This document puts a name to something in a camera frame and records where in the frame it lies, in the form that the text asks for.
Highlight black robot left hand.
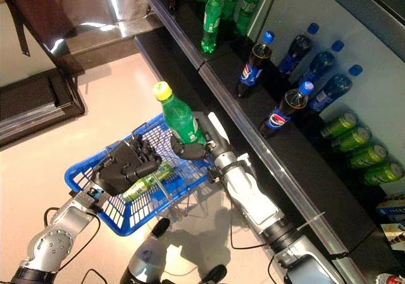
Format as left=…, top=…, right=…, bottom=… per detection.
left=93, top=138, right=163, bottom=197

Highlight blue plastic shopping basket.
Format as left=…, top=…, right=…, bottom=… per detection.
left=64, top=112, right=222, bottom=237

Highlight green sprite bottle yellow cap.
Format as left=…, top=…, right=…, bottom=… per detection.
left=201, top=0, right=223, bottom=56
left=152, top=81, right=208, bottom=146
left=121, top=163, right=175, bottom=202

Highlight black robot left foot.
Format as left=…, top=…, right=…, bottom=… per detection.
left=151, top=217, right=171, bottom=238

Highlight black robot foot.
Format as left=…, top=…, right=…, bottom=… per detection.
left=201, top=264, right=228, bottom=284
left=151, top=217, right=171, bottom=238

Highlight silver robot left leg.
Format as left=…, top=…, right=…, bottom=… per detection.
left=119, top=235, right=168, bottom=284

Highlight dark glass display counter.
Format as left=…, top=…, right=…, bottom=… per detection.
left=0, top=68, right=86, bottom=147

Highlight black robot right foot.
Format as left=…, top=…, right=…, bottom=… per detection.
left=201, top=264, right=228, bottom=284

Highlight black store shelf unit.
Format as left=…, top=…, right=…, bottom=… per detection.
left=132, top=0, right=405, bottom=284

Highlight brown reflective stand panel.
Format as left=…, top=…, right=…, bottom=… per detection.
left=0, top=0, right=167, bottom=76

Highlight tall blue oreo box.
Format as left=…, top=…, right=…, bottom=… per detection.
left=375, top=195, right=405, bottom=225

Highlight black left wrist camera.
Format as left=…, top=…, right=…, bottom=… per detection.
left=69, top=185, right=106, bottom=214

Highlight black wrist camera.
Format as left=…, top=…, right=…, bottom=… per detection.
left=69, top=185, right=106, bottom=214
left=207, top=166, right=224, bottom=184

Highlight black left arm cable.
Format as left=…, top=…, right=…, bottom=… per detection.
left=44, top=207, right=102, bottom=272

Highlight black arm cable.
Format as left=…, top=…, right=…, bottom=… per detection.
left=229, top=198, right=276, bottom=250
left=44, top=207, right=102, bottom=272

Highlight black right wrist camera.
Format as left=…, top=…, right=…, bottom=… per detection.
left=207, top=166, right=224, bottom=184

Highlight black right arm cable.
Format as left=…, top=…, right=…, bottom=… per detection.
left=229, top=198, right=276, bottom=250

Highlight black hanging strap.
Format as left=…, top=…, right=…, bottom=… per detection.
left=9, top=0, right=32, bottom=58

